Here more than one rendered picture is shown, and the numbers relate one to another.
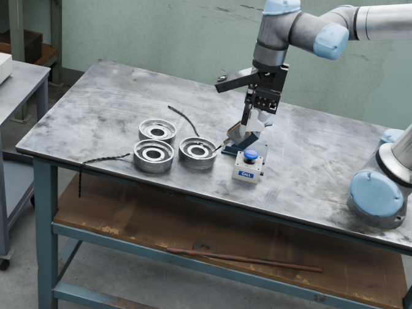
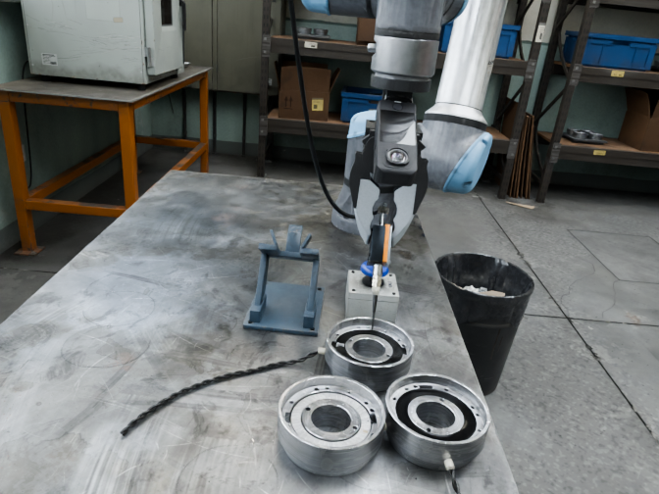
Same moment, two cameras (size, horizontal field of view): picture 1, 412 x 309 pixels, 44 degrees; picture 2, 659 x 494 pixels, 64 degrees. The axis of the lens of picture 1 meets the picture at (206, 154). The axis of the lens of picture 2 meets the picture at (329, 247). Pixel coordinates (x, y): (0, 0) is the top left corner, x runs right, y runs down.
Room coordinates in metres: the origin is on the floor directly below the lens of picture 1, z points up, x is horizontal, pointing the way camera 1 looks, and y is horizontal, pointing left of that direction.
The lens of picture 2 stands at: (1.25, 0.55, 1.19)
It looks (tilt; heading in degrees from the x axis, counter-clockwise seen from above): 24 degrees down; 265
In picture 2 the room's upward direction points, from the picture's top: 5 degrees clockwise
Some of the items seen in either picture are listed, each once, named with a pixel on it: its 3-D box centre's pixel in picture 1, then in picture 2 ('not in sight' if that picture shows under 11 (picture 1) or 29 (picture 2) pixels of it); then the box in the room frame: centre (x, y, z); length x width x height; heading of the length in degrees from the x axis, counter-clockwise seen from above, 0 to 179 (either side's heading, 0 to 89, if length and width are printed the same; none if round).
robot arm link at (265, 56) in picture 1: (270, 53); (401, 58); (1.12, -0.10, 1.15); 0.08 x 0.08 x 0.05
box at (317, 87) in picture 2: not in sight; (305, 90); (1.16, -3.58, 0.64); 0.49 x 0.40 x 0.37; 1
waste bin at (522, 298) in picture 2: not in sight; (471, 325); (0.57, -1.03, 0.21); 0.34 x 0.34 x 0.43
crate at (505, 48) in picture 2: not in sight; (474, 37); (-0.02, -3.51, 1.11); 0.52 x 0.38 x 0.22; 176
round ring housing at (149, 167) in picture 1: (152, 157); (433, 420); (1.08, 0.13, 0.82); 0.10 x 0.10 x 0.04
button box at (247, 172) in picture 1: (249, 167); (371, 293); (1.12, -0.12, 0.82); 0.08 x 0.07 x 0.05; 86
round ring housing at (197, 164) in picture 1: (197, 153); (368, 354); (1.14, 0.02, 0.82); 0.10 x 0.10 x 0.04
